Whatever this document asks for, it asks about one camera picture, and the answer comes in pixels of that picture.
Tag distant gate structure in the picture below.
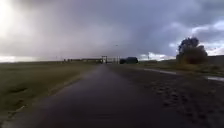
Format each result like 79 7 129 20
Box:
101 55 121 65

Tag dark low bushes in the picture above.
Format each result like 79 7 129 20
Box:
119 56 139 65

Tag street lamp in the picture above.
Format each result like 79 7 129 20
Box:
114 44 120 63

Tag long low building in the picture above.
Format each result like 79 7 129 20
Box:
62 57 103 64

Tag dark wet asphalt road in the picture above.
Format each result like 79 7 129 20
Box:
0 63 198 128

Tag grass verge with embankment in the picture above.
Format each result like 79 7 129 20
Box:
131 54 224 77

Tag dark tree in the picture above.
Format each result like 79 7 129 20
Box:
175 36 209 65

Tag grass field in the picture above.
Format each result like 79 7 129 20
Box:
0 61 101 123

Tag dark gravel strip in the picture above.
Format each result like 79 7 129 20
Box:
111 63 224 128

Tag puddle strip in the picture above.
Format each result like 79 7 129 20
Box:
143 67 224 83

